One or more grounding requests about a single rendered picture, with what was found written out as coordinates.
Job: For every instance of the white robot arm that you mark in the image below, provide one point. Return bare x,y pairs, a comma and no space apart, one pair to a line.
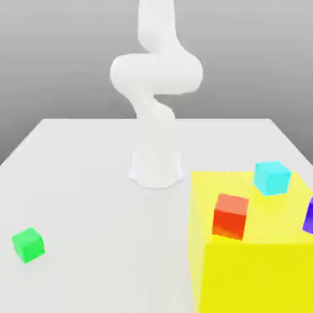
156,73

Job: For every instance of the small red cube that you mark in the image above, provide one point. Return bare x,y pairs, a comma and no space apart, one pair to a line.
229,221

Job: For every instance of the small cyan cube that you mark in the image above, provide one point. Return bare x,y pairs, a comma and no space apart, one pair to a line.
272,179

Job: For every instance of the small green cube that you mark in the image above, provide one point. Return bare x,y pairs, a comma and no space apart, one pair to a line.
28,244

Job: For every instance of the small purple cube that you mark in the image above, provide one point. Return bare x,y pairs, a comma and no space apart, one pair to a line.
309,216

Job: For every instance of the large yellow box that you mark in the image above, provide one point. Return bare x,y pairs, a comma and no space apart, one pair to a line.
256,273

